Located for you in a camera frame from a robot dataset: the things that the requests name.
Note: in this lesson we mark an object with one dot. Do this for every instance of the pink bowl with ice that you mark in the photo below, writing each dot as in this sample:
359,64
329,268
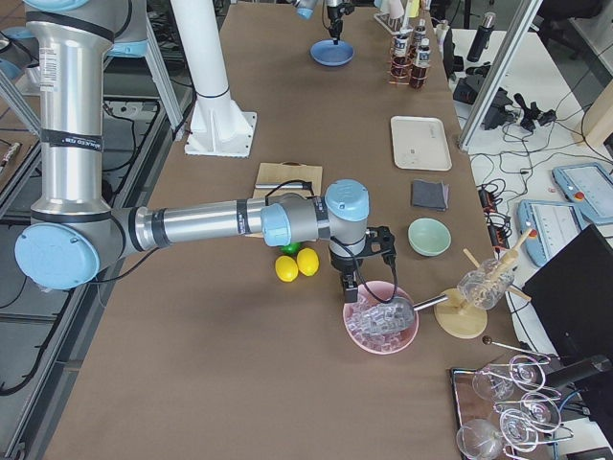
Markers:
377,344

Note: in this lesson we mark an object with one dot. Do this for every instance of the pink cup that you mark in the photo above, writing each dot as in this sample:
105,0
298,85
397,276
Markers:
394,8

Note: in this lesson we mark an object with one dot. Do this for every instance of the copper wire bottle rack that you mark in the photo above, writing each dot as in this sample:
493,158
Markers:
409,58

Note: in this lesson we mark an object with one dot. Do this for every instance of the dark drink bottle white cap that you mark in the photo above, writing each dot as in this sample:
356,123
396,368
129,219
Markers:
400,59

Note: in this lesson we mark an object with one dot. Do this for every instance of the black monitor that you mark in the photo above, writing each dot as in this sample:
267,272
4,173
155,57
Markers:
572,297

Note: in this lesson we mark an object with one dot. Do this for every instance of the glass mug on stand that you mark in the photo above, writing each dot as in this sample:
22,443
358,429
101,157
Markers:
486,285

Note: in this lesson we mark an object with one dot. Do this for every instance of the blue teach pendant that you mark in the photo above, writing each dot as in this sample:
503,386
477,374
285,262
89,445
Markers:
556,224
585,182

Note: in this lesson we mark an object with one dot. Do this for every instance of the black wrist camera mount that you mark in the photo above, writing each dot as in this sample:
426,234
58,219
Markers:
380,242

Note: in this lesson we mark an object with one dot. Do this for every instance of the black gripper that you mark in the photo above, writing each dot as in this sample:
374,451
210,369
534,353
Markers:
333,11
342,264

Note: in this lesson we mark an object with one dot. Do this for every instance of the aluminium frame post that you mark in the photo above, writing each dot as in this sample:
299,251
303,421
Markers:
520,24

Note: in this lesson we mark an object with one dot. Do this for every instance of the green bowl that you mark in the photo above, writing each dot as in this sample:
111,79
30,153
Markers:
428,237

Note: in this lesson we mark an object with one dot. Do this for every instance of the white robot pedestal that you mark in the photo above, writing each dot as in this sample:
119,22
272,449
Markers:
218,126

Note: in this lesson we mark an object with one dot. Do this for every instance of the wooden cutting board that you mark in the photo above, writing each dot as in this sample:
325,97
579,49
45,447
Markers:
285,204

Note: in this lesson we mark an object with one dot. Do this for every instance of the black thermos bottle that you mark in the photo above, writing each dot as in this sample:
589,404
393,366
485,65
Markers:
481,39

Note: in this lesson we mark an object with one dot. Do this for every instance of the grey folded cloth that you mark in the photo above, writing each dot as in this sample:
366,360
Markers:
430,195

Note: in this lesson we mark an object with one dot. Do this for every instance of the wooden cup tree stand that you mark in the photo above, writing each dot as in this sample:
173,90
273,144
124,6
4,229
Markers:
460,318

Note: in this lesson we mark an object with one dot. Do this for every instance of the green lime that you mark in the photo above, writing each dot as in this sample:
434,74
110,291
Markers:
291,249

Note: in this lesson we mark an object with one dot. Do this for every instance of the cream rabbit tray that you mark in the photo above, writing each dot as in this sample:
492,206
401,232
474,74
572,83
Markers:
419,144

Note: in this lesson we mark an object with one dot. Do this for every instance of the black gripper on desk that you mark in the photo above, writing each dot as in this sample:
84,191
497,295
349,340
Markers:
528,116

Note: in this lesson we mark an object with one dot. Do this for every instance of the blue round plate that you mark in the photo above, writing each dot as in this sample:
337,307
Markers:
332,53

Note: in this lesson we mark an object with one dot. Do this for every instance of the steel muddler black tip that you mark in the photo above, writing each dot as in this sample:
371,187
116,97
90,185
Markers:
296,184

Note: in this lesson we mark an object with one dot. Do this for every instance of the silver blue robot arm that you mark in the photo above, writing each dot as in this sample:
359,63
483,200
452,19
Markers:
74,233
306,8

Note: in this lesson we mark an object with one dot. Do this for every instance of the wine glass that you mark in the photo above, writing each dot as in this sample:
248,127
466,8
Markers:
479,439
493,383
522,422

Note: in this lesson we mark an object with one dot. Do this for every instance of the metal ice scoop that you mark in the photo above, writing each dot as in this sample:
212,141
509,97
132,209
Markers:
407,306

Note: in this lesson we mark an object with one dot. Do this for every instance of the white wire cup rack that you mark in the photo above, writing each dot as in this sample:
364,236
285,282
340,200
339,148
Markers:
393,26

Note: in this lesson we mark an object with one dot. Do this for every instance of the yellow lemon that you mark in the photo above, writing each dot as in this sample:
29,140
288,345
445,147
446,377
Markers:
308,261
286,269

